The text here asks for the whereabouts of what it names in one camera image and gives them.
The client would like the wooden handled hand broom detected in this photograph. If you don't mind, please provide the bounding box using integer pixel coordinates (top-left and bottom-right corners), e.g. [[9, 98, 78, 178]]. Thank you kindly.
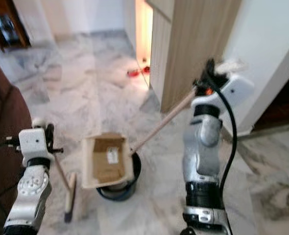
[[32, 117, 78, 224]]

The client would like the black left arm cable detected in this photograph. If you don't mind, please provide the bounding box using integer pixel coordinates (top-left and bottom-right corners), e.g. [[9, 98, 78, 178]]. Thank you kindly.
[[0, 139, 24, 216]]

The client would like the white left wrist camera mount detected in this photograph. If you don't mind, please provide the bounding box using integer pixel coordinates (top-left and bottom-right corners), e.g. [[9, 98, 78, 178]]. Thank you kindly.
[[18, 128, 50, 160]]

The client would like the small red floor item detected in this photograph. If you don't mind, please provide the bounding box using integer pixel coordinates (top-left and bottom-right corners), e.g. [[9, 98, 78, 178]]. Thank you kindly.
[[142, 58, 151, 74]]

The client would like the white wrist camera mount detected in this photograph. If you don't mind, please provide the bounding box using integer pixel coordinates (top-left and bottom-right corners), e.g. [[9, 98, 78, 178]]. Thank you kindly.
[[18, 128, 50, 160], [193, 60, 256, 116]]

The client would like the brown sofa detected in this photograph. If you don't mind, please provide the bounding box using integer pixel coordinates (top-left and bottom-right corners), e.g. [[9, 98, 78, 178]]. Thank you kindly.
[[0, 51, 33, 235]]

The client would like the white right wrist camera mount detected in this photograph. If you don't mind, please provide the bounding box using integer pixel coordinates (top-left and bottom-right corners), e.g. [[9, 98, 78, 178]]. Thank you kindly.
[[193, 60, 256, 116]]

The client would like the brown cardboard box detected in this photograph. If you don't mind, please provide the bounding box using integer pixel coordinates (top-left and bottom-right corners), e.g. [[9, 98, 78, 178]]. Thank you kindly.
[[93, 137, 126, 182]]

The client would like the tall wooden wardrobe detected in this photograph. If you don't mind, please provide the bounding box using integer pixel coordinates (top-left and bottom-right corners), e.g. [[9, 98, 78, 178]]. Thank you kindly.
[[122, 0, 243, 114]]

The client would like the dark wooden furniture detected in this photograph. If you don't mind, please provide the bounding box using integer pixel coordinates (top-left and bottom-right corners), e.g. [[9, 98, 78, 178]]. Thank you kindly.
[[0, 0, 30, 52]]

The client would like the beige dustpan with wooden handle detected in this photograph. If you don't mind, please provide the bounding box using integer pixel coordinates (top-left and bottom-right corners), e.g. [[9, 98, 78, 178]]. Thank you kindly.
[[81, 88, 197, 189]]

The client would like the black round bin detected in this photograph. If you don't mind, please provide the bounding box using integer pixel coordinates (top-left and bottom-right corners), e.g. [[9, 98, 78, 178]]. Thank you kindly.
[[96, 151, 142, 202]]

